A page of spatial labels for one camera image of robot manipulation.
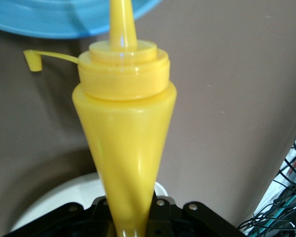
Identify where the blue round plate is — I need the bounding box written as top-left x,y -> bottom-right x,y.
0,0 -> 163,40

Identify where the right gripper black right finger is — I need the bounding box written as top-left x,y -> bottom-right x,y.
145,196 -> 183,237

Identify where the yellow squeeze bottle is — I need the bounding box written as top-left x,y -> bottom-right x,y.
23,0 -> 178,237

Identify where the beige round plate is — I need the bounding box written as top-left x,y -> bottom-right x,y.
9,172 -> 168,233

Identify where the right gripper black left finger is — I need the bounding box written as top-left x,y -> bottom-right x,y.
83,196 -> 116,237

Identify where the tangled black cable bundle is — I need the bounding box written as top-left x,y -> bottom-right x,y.
236,138 -> 296,237

